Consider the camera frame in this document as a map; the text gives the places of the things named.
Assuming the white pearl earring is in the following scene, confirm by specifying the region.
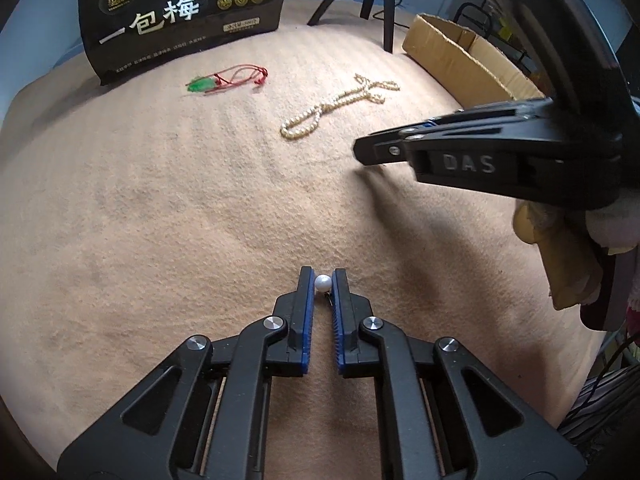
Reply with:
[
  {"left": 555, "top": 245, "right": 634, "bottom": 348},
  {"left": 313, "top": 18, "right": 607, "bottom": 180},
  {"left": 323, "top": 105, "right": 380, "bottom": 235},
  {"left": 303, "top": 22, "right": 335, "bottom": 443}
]
[{"left": 314, "top": 274, "right": 333, "bottom": 304}]

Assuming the red cord jade pendant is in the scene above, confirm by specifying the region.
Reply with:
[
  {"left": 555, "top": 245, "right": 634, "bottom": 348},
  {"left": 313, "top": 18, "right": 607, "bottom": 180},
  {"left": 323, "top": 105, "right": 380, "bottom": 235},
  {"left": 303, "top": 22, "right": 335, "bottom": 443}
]
[{"left": 186, "top": 63, "right": 269, "bottom": 94}]

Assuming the white pearl necklace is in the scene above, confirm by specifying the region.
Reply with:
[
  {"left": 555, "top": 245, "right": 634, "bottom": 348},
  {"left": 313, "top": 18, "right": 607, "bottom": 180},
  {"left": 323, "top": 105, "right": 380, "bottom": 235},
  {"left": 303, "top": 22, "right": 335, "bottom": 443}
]
[{"left": 278, "top": 72, "right": 402, "bottom": 141}]

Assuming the cardboard box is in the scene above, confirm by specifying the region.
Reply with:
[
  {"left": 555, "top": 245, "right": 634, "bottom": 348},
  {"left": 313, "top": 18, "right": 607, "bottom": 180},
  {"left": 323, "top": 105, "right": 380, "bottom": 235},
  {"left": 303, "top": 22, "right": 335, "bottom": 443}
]
[{"left": 402, "top": 14, "right": 544, "bottom": 108}]

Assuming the black snack bag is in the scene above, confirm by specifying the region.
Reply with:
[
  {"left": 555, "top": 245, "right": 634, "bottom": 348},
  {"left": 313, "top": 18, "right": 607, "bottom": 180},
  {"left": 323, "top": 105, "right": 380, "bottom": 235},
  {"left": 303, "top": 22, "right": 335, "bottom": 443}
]
[{"left": 78, "top": 0, "right": 283, "bottom": 84}]

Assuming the gloved right hand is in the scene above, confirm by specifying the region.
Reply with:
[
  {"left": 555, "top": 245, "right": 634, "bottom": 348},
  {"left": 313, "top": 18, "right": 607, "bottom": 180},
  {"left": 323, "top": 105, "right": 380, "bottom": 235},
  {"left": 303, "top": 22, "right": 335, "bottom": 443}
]
[{"left": 512, "top": 190, "right": 639, "bottom": 310}]

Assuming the black metal rack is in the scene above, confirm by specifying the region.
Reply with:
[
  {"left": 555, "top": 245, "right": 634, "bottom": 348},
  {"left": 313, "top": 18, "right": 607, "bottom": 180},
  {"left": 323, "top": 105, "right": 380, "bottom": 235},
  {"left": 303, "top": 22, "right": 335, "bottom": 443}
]
[{"left": 452, "top": 0, "right": 537, "bottom": 76}]

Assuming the tan blanket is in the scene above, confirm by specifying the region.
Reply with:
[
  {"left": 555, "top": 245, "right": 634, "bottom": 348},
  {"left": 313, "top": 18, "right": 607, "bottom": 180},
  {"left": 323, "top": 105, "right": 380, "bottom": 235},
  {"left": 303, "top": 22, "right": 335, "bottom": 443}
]
[{"left": 1, "top": 0, "right": 602, "bottom": 465}]

